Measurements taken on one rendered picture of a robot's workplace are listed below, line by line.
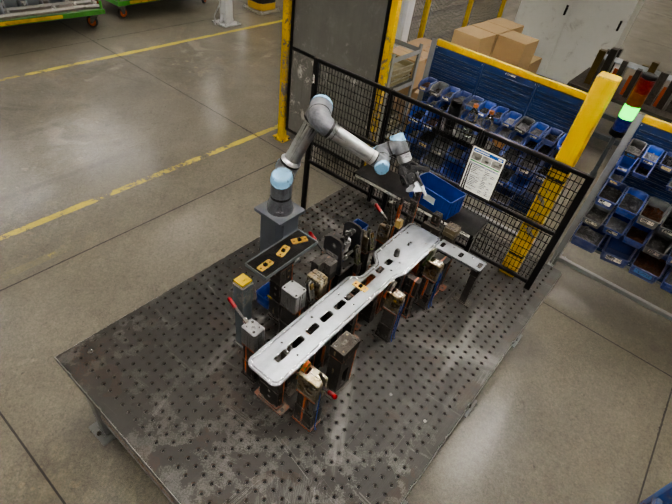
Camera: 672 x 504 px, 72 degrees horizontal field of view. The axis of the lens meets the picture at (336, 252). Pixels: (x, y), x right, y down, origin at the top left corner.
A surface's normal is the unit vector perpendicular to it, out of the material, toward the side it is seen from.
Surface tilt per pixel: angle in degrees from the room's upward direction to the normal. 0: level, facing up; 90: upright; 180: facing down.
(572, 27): 90
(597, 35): 90
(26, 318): 0
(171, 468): 0
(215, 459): 0
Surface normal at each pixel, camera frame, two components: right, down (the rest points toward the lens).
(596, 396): 0.12, -0.73
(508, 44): -0.69, 0.42
